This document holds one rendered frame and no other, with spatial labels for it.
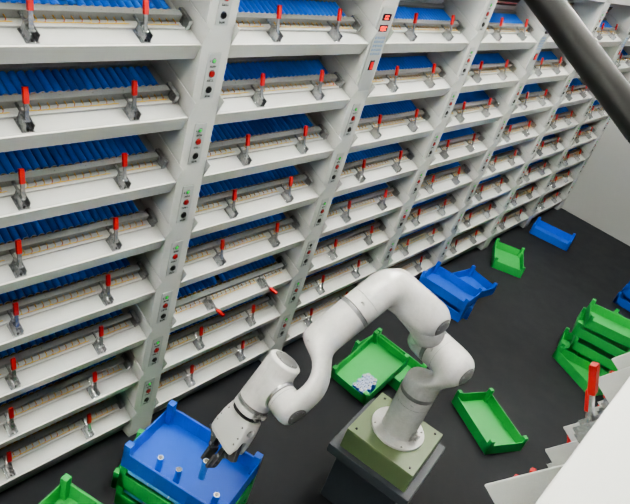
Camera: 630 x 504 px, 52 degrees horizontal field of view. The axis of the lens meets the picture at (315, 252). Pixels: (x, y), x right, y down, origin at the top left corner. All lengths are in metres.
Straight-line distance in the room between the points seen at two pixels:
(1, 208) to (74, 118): 0.26
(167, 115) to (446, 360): 1.07
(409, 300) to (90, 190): 0.83
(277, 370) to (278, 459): 1.09
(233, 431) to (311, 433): 1.12
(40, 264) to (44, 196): 0.19
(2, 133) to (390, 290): 0.91
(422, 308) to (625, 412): 1.28
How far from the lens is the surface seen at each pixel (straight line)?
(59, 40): 1.47
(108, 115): 1.62
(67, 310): 1.90
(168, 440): 1.87
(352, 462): 2.26
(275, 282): 2.51
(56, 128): 1.54
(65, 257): 1.77
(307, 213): 2.43
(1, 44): 1.40
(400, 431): 2.22
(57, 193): 1.65
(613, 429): 0.35
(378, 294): 1.53
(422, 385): 2.08
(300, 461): 2.56
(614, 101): 0.56
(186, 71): 1.72
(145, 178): 1.78
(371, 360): 2.99
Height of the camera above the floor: 1.91
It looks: 31 degrees down
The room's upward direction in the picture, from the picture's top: 19 degrees clockwise
